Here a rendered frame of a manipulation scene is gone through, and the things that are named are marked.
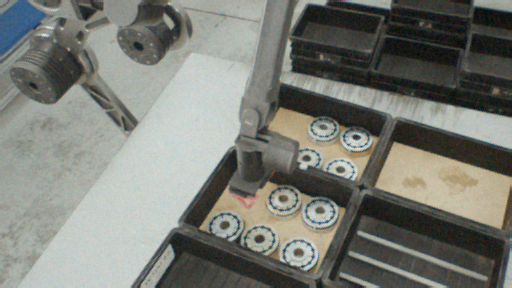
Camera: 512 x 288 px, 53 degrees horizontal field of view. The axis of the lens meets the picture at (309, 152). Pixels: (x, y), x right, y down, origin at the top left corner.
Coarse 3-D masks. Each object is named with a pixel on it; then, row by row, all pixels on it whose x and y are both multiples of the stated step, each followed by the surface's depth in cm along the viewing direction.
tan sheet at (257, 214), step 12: (228, 192) 148; (264, 192) 148; (216, 204) 145; (228, 204) 145; (240, 204) 145; (264, 204) 145; (252, 216) 142; (264, 216) 142; (300, 216) 142; (204, 228) 140; (228, 228) 140; (276, 228) 140; (288, 228) 140; (300, 228) 140; (336, 228) 140; (312, 240) 137; (324, 240) 137; (324, 252) 135
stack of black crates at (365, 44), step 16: (304, 16) 250; (320, 16) 255; (336, 16) 253; (352, 16) 250; (368, 16) 247; (304, 32) 254; (320, 32) 254; (336, 32) 254; (352, 32) 254; (368, 32) 254; (304, 48) 238; (320, 48) 235; (336, 48) 231; (352, 48) 230; (368, 48) 246; (304, 64) 246; (320, 64) 241; (336, 64) 238; (352, 64) 236; (368, 64) 236; (336, 80) 246; (352, 80) 244; (368, 80) 246
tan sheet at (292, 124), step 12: (276, 120) 167; (288, 120) 167; (300, 120) 167; (288, 132) 163; (300, 132) 163; (300, 144) 160; (312, 144) 160; (336, 144) 160; (372, 144) 160; (324, 156) 157; (336, 156) 157; (348, 156) 157; (360, 168) 153
